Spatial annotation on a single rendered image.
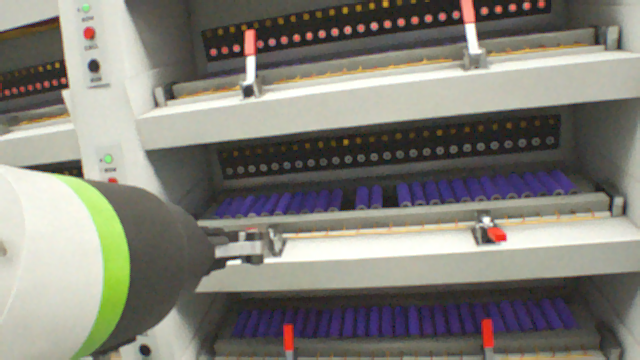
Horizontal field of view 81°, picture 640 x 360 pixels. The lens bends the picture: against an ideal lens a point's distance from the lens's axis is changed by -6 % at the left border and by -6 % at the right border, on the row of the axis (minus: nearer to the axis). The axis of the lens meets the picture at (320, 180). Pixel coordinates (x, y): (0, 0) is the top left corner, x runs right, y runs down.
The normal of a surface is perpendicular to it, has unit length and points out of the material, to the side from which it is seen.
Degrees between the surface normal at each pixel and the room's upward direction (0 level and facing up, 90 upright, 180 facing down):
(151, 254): 86
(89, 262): 84
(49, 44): 90
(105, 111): 90
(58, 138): 105
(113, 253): 81
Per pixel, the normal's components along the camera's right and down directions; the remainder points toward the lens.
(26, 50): -0.18, 0.14
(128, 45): 0.98, -0.09
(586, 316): -0.15, -0.91
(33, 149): -0.15, 0.40
